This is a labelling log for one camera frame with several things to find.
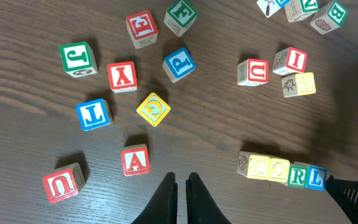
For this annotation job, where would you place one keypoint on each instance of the green F block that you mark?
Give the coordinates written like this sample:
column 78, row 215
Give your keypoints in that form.
column 180, row 16

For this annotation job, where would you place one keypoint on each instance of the blue X block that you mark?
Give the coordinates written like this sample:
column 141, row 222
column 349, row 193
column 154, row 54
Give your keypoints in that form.
column 270, row 7

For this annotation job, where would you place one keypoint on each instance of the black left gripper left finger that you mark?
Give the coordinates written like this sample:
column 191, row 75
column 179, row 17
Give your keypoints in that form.
column 162, row 207

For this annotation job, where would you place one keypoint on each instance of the yellow G block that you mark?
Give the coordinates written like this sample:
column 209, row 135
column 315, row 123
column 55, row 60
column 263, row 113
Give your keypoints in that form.
column 153, row 109

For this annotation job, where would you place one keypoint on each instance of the green J block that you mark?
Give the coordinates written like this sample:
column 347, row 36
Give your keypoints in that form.
column 78, row 59

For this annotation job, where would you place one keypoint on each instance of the yellow C block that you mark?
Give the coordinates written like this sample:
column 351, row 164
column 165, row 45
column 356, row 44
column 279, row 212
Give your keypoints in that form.
column 253, row 165

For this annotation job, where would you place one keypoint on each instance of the blue L block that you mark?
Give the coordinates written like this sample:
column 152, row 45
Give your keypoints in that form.
column 316, row 178

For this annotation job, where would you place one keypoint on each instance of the red I block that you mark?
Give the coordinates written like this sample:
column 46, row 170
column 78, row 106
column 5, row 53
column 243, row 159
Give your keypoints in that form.
column 289, row 61

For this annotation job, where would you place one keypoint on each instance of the red u block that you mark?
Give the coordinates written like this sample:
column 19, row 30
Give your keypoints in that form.
column 64, row 183
column 253, row 72

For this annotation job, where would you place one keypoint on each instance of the red A block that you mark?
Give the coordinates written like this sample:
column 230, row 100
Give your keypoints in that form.
column 135, row 160

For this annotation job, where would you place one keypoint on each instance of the green R block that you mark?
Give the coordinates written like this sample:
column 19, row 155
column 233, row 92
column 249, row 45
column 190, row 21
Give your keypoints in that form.
column 298, row 175

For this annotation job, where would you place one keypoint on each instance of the yellow S block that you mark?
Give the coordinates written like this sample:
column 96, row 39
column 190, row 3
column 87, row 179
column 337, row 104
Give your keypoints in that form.
column 298, row 84

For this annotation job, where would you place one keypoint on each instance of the red U block front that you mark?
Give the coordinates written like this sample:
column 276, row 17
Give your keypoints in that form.
column 64, row 183

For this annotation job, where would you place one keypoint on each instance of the blue T block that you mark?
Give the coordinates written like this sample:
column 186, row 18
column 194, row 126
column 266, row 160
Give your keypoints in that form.
column 94, row 114

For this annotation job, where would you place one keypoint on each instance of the blue P block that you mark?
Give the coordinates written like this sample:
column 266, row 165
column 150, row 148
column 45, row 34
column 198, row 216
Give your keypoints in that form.
column 178, row 64

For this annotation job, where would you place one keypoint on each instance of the green N block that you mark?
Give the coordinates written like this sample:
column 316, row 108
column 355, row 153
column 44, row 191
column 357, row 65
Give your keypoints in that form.
column 298, row 10

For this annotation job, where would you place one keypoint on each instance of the red E block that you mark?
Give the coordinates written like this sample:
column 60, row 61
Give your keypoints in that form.
column 142, row 29

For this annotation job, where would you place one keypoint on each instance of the red U block middle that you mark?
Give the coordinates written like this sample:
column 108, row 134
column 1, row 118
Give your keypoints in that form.
column 253, row 72

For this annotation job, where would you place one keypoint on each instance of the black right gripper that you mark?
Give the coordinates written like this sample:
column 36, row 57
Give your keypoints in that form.
column 345, row 194

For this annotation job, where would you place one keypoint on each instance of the green B block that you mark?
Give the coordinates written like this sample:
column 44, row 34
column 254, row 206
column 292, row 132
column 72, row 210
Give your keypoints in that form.
column 330, row 17

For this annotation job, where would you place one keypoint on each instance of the red Y block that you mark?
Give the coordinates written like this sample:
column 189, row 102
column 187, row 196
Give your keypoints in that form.
column 122, row 77

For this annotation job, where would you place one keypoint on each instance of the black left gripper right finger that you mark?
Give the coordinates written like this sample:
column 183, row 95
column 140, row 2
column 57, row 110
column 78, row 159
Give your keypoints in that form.
column 201, row 207

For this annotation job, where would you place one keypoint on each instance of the yellow O block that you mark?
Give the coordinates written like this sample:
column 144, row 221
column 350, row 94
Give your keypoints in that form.
column 278, row 170

